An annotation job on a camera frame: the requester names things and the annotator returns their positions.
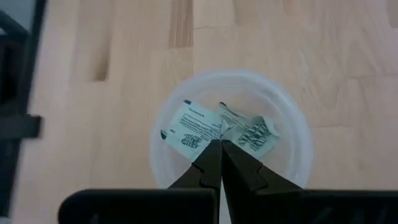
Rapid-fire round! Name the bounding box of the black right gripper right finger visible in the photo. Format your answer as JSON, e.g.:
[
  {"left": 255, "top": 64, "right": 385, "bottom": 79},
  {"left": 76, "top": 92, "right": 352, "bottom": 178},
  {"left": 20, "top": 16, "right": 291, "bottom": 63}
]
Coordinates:
[{"left": 221, "top": 139, "right": 398, "bottom": 224}]

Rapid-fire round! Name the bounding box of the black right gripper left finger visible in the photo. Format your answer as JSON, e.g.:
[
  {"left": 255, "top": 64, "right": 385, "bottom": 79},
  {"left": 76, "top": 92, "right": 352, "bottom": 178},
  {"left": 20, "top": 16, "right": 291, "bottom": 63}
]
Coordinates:
[{"left": 57, "top": 138, "right": 223, "bottom": 224}]

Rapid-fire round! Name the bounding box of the pale green sweetener packet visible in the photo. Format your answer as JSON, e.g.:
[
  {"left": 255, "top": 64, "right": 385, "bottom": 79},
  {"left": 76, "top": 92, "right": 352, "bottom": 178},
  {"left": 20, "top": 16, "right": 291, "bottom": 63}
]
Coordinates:
[
  {"left": 218, "top": 101, "right": 280, "bottom": 160},
  {"left": 160, "top": 99, "right": 225, "bottom": 162}
]

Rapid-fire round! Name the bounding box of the clear plastic container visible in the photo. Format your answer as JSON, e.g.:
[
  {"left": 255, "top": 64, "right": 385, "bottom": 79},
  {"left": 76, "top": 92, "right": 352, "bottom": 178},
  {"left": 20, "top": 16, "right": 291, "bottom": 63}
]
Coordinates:
[{"left": 149, "top": 68, "right": 315, "bottom": 190}]

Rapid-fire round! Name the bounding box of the black table frame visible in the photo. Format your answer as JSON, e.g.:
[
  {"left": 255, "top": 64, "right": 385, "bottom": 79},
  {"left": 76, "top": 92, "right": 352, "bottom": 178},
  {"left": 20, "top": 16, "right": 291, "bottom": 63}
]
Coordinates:
[{"left": 0, "top": 0, "right": 48, "bottom": 218}]

